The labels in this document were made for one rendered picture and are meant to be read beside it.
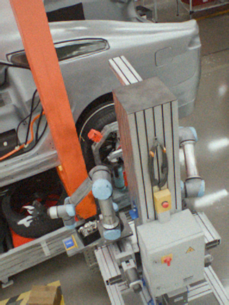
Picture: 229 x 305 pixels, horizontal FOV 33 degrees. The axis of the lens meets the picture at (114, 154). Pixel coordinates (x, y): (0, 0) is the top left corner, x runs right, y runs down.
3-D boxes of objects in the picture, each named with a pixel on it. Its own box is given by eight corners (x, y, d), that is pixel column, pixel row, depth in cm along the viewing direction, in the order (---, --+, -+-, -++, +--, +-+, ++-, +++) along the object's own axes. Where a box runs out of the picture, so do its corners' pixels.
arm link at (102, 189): (120, 223, 268) (109, 167, 232) (122, 241, 256) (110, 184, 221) (104, 226, 268) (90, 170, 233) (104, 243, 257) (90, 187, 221)
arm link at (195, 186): (184, 199, 279) (175, 131, 298) (205, 198, 277) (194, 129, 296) (185, 196, 268) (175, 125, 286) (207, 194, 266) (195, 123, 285)
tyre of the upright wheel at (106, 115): (107, 86, 334) (63, 143, 350) (117, 99, 316) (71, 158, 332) (153, 118, 376) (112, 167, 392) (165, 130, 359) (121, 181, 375)
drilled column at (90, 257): (97, 261, 355) (89, 233, 328) (101, 270, 348) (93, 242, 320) (87, 266, 353) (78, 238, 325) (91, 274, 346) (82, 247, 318)
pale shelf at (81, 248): (108, 221, 334) (108, 220, 332) (116, 236, 322) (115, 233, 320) (62, 242, 325) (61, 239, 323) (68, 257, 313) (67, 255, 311)
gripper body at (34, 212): (33, 225, 245) (52, 222, 244) (30, 215, 240) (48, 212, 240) (35, 217, 251) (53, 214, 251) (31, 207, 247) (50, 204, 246)
